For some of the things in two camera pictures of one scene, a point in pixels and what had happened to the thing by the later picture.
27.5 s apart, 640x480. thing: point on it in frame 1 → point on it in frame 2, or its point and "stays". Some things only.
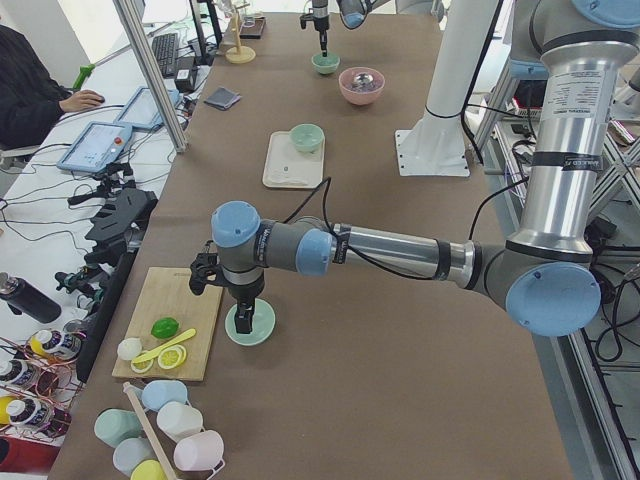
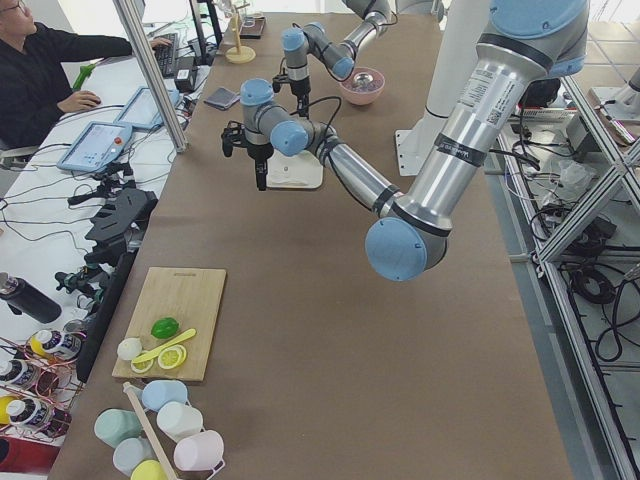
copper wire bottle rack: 38,386 stays
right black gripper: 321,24 → 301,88
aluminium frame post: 137,37 stays
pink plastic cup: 200,451 stays
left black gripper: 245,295 → 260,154
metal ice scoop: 364,79 stays
